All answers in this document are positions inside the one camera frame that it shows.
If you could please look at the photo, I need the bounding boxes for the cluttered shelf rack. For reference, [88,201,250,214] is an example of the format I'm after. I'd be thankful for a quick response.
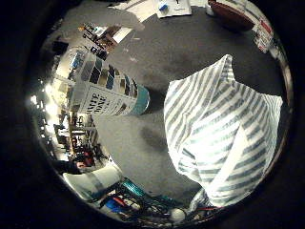
[77,23,123,61]

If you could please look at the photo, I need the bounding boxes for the white striped cloth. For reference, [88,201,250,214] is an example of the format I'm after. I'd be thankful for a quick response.
[163,53,284,208]

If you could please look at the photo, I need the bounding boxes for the teal electronics board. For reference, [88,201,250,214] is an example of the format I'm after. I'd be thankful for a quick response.
[120,178,151,198]

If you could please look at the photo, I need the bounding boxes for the white papers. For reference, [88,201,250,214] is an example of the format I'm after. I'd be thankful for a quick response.
[122,0,193,20]

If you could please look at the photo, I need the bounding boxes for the patterned label spray bottle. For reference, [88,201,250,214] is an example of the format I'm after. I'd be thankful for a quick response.
[68,52,151,117]

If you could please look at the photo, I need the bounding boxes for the printed paper cup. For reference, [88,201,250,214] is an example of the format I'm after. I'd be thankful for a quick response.
[252,17,276,54]

